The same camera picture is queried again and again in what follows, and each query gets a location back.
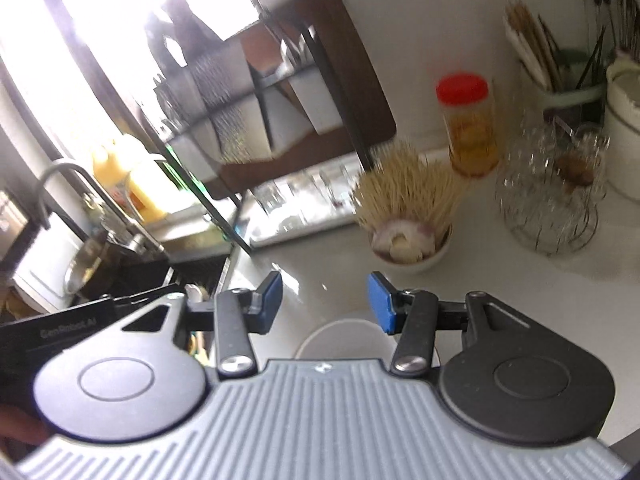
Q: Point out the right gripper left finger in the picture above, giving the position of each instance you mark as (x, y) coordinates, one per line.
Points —
(234, 314)

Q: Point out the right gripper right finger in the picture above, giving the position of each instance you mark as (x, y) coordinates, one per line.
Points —
(415, 316)

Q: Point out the white plastic bowl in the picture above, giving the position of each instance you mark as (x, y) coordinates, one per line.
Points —
(348, 339)

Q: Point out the person's left hand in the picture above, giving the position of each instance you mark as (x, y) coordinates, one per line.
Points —
(20, 432)

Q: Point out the white dish brush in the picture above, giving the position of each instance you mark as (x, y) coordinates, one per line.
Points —
(196, 293)

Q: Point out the steel pot in sink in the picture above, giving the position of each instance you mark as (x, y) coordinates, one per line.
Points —
(95, 267)

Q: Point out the bowl of enoki and onion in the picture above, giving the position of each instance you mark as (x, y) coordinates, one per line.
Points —
(406, 204)

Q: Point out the upturned drinking glass left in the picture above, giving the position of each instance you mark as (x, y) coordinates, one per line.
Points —
(274, 205)

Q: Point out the upturned drinking glass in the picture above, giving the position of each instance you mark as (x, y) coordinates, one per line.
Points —
(340, 182)
(274, 205)
(307, 198)

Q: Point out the chrome sink faucet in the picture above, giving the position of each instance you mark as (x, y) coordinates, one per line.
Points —
(130, 217)

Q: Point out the upturned drinking glass middle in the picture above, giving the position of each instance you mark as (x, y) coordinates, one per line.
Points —
(307, 198)

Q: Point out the upturned drinking glass right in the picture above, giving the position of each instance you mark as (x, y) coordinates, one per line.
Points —
(340, 182)

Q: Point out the orange detergent bottle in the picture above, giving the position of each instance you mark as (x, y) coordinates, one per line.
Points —
(150, 188)

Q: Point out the red-lid jar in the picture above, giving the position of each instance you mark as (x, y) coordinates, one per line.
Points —
(466, 104)

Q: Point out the black dish rack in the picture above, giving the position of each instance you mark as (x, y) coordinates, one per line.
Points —
(212, 103)

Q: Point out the brown cutting board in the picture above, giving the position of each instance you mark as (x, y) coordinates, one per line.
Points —
(332, 102)

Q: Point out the chopstick holder with chopsticks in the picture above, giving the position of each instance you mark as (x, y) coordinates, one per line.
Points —
(555, 83)

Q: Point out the white electric cooker pot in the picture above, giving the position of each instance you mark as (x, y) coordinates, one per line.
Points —
(621, 125)

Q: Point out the wire rack with glass cups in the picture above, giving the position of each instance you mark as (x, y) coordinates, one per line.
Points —
(550, 185)

